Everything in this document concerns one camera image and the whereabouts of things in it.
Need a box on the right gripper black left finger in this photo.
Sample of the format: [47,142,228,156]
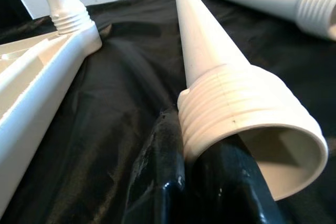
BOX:
[125,103,187,224]

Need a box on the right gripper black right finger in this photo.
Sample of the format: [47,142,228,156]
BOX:
[186,133,286,224]

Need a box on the white plastic table top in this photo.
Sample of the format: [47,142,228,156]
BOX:
[0,22,103,201]

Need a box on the black plastic cover sheet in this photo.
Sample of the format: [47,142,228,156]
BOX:
[0,0,336,224]

